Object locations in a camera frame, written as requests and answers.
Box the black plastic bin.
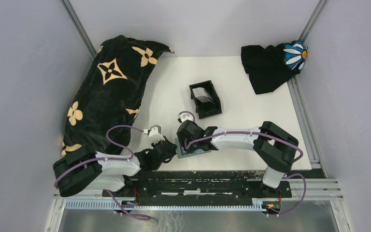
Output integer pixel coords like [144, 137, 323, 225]
[189, 80, 222, 119]

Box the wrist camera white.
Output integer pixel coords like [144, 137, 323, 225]
[143, 125, 164, 139]
[177, 113, 193, 123]

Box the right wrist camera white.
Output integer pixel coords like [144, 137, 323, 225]
[177, 113, 193, 123]

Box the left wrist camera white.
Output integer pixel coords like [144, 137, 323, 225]
[143, 125, 164, 139]

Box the stack of cards in bin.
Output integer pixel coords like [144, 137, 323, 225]
[192, 87, 214, 103]

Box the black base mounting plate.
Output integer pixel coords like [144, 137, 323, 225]
[113, 171, 292, 206]

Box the aluminium rail frame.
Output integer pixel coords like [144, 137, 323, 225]
[44, 159, 352, 232]

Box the slotted grey cable duct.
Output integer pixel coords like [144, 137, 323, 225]
[64, 200, 271, 212]

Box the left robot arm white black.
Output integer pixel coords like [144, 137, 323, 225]
[53, 140, 177, 197]

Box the black blanket with tan flowers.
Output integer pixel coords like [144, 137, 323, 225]
[61, 35, 172, 156]

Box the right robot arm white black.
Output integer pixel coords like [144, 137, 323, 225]
[176, 120, 303, 197]

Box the green leather card holder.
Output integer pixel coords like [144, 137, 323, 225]
[175, 138, 210, 159]

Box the black cloth with daisy print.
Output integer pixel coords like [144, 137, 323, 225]
[241, 41, 308, 95]

